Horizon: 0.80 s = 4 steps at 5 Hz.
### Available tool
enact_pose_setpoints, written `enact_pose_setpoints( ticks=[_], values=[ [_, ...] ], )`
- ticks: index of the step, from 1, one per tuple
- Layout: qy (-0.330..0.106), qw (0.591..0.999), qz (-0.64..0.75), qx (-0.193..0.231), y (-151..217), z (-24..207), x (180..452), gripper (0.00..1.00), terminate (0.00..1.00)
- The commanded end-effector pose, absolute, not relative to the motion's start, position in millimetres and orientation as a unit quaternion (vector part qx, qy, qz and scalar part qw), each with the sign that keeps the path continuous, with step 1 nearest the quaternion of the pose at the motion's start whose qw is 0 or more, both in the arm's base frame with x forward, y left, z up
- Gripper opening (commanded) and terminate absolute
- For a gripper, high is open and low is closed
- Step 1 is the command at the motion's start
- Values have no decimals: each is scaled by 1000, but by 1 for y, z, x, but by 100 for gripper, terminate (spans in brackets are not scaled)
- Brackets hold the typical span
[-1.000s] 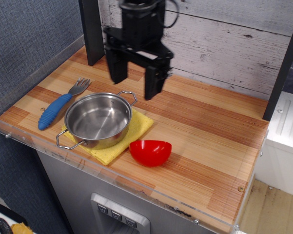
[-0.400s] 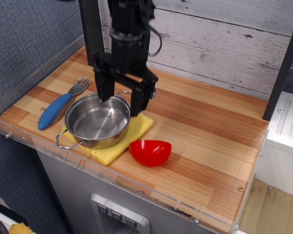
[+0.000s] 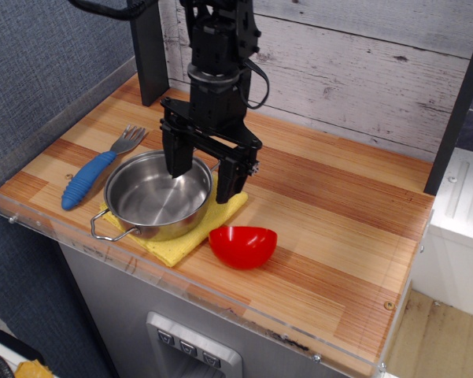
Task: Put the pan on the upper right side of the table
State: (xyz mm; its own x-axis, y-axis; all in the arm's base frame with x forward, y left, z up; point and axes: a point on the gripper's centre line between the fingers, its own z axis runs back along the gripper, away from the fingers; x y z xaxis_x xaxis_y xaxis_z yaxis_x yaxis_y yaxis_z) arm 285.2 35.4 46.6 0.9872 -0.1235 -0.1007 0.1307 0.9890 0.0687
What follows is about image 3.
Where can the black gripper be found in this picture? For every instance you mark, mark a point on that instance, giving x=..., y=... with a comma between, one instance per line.
x=212, y=121

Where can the stainless steel pot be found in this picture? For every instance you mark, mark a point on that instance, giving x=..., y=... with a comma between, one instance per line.
x=148, y=202

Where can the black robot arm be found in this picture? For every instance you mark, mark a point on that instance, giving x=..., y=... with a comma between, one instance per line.
x=223, y=35

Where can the red plastic bowl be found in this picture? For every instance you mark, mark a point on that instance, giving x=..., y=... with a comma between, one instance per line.
x=243, y=247

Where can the yellow folded cloth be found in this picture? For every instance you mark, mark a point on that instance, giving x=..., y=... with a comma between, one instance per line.
x=171, y=252

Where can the clear acrylic table guard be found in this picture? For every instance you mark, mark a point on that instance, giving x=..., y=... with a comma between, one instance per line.
x=348, y=216

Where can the silver toy fridge cabinet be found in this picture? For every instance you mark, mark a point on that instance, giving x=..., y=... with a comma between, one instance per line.
x=119, y=301

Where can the grey dispenser button panel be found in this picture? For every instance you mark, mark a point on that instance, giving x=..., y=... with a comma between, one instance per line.
x=183, y=352

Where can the white toy sink unit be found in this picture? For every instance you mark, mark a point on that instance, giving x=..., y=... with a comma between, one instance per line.
x=443, y=267

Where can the blue handled fork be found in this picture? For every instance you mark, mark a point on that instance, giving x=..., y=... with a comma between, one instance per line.
x=83, y=181

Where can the black left post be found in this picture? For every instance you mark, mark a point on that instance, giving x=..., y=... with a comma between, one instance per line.
x=150, y=57

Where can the black post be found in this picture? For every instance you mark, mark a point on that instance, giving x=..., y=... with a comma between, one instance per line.
x=452, y=132
x=150, y=57

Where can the black right post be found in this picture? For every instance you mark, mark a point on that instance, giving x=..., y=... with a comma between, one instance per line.
x=452, y=132

